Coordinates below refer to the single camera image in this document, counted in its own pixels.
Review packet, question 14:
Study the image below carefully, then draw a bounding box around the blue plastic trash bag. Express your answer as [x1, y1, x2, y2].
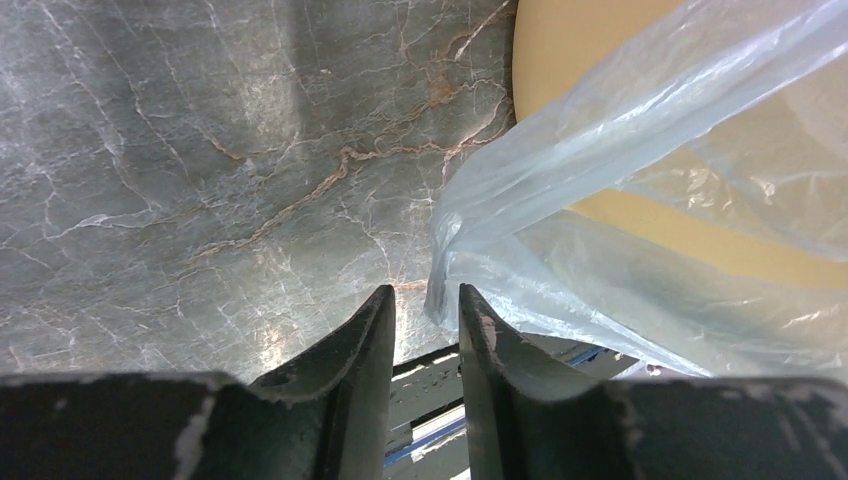
[425, 1, 847, 381]

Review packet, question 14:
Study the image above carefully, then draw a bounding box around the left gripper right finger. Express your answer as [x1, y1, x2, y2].
[458, 284, 847, 479]

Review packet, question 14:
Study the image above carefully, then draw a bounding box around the yellow trash bin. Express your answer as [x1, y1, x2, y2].
[512, 1, 847, 288]

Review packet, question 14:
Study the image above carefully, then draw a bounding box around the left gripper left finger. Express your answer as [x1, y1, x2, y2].
[1, 285, 396, 479]

